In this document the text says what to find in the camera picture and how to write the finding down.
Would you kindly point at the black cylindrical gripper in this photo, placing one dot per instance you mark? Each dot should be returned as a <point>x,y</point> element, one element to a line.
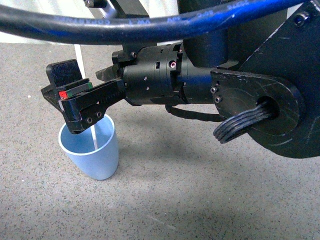
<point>152,78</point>

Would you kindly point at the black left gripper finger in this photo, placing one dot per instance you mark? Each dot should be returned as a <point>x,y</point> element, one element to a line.
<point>65,80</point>

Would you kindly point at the white chopstick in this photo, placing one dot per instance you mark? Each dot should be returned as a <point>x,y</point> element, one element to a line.
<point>79,58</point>

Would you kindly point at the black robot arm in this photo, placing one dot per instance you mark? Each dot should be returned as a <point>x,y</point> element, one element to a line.
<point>274,96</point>

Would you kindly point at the blue plastic cup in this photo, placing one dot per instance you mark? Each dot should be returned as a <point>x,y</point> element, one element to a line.
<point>98,163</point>

